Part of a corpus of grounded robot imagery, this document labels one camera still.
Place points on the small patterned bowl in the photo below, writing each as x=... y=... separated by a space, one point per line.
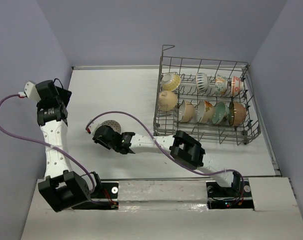
x=113 y=124

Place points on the white bowl with patterned outside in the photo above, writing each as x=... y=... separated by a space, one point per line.
x=202 y=82

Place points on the grey wire dish rack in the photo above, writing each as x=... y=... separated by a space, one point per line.
x=166 y=123

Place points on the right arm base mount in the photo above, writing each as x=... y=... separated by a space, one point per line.
x=219 y=198

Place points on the mint green bowl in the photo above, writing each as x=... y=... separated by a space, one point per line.
x=221 y=114

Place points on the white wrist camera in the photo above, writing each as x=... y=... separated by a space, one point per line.
x=93 y=127
x=30 y=92

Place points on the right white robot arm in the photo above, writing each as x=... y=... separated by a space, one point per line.
x=181 y=148

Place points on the teal bowl with yellow centre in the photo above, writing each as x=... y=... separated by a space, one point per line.
x=170 y=82

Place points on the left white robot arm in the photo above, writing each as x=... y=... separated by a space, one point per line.
x=62 y=187

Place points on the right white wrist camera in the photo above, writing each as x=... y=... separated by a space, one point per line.
x=93 y=127

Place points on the leaf and flower pattern bowl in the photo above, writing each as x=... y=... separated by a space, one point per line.
x=221 y=84

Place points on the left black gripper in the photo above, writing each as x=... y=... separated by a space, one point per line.
x=64 y=94

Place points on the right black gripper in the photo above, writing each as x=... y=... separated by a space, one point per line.
x=97 y=140

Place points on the plain white bowl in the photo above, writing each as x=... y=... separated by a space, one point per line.
x=205 y=111

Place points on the tan orange bowl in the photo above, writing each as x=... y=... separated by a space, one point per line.
x=167 y=100

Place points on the brown glazed bowl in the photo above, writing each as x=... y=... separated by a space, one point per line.
x=237 y=114

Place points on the orange coral pattern bowl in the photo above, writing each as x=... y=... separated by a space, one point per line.
x=237 y=86

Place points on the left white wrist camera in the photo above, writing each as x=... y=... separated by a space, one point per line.
x=30 y=92

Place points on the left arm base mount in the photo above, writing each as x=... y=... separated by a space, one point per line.
x=104 y=197

